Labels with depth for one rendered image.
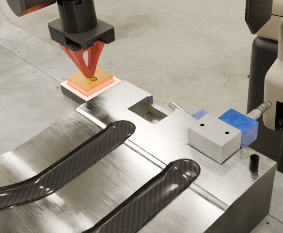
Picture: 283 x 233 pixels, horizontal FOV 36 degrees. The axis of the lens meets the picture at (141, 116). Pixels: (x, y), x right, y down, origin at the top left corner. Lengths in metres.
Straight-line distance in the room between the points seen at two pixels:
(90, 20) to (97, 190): 0.30
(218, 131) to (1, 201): 0.25
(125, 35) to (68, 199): 2.25
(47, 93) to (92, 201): 0.37
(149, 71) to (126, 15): 0.72
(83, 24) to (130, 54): 1.80
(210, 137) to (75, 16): 0.31
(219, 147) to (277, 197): 0.14
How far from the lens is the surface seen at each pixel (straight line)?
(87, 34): 0.70
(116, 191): 0.49
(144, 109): 0.62
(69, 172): 0.53
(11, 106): 0.81
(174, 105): 0.69
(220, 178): 0.49
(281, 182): 0.62
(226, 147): 0.50
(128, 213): 0.48
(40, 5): 0.66
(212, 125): 0.51
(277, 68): 0.84
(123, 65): 2.40
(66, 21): 0.70
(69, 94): 0.78
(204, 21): 2.80
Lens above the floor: 1.25
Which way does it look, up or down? 38 degrees down
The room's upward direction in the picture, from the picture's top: 6 degrees counter-clockwise
